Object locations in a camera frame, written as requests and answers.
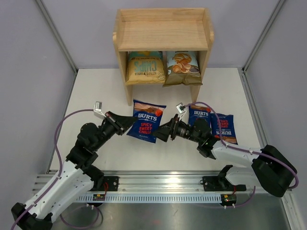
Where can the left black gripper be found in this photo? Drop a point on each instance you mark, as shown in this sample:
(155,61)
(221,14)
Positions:
(121,123)

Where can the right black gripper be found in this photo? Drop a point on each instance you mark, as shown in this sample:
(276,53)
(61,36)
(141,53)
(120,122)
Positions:
(170,128)

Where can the blue burts chips bag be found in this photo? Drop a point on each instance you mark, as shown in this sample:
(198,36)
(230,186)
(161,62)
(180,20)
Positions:
(227,127)
(199,112)
(148,120)

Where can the tan kettle chips bag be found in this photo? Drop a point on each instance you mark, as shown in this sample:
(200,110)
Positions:
(145,67)

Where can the light blue cassava chips bag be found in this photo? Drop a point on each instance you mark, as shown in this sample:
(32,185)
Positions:
(182,68)

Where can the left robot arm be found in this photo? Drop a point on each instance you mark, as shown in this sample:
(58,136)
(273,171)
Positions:
(76,175)

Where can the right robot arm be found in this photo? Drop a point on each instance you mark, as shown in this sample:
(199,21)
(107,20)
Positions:
(266,167)

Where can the wooden two-tier shelf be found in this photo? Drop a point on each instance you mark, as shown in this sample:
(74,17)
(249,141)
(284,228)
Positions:
(163,29)

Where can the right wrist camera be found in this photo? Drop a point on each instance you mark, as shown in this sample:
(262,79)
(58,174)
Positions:
(182,110)

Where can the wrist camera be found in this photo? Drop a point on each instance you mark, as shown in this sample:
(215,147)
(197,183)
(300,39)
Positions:
(97,109)
(182,110)

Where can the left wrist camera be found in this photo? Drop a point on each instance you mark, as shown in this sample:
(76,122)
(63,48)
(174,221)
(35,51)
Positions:
(97,109)

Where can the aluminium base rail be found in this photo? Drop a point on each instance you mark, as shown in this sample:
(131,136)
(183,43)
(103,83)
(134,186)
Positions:
(160,182)

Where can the white slotted cable duct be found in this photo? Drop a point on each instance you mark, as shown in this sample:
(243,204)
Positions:
(150,198)

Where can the right aluminium frame post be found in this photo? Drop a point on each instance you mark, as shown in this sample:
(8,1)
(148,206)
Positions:
(269,24)

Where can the aluminium frame post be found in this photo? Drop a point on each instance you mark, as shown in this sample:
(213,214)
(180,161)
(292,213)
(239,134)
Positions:
(269,24)
(50,23)

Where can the left aluminium frame post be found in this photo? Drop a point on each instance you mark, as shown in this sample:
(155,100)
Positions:
(50,23)

